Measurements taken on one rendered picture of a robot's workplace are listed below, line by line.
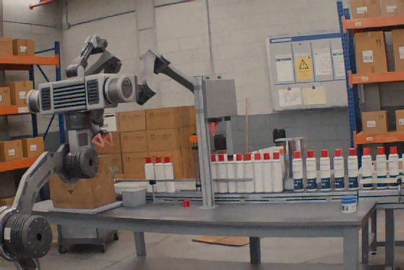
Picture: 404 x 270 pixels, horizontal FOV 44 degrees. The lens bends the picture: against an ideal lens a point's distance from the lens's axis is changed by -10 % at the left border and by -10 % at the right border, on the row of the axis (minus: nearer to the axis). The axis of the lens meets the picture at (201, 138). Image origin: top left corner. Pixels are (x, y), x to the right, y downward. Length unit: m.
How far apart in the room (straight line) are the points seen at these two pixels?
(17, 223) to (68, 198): 0.90
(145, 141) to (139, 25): 2.35
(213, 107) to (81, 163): 0.74
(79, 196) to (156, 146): 3.48
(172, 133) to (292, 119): 1.79
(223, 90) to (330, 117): 4.47
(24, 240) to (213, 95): 1.23
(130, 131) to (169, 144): 0.53
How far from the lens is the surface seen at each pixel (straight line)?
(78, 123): 2.45
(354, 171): 2.63
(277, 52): 7.17
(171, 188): 3.05
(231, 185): 2.86
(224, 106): 2.74
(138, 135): 6.42
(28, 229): 2.11
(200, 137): 2.75
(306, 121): 7.19
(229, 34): 7.54
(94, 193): 2.92
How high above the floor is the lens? 1.33
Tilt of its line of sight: 3 degrees down
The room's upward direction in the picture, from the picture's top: 5 degrees counter-clockwise
